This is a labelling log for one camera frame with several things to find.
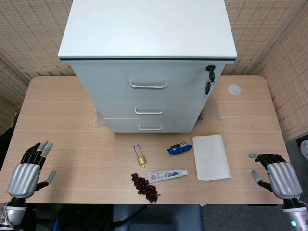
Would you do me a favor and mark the white cabinet body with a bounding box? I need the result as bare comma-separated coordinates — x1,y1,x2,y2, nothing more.
57,0,238,134

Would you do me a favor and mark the grey metal drawer with lock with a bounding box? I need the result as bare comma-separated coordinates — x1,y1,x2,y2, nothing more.
71,63,227,98

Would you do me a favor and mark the white folded cloth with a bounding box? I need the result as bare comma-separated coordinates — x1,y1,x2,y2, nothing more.
192,134,232,182

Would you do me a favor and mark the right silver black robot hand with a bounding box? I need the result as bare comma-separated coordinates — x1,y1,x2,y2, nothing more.
248,153,303,200

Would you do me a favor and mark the black floor cable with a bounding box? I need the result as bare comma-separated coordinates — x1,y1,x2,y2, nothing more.
113,204,150,227

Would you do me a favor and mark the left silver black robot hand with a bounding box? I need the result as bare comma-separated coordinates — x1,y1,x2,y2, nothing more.
6,139,57,199

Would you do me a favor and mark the dark red grape bunch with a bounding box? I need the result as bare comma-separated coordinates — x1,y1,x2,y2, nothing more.
131,172,161,204

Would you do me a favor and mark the white shoe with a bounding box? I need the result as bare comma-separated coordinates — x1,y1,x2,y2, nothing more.
300,140,308,162

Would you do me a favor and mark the white toothpaste tube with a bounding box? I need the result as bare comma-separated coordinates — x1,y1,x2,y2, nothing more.
147,169,189,184

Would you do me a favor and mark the black hanging key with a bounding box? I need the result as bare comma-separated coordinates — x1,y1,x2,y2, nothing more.
204,81,215,97

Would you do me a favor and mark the black key in lock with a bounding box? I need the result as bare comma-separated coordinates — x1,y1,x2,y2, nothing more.
205,64,217,83

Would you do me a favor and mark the brass long-shackle padlock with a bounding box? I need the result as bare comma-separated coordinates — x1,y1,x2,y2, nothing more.
133,143,147,168

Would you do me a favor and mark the white round grommet cap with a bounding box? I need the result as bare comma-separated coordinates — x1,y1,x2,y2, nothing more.
227,83,242,96

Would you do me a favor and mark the blue snack packet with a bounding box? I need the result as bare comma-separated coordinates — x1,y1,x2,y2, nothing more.
167,141,193,156

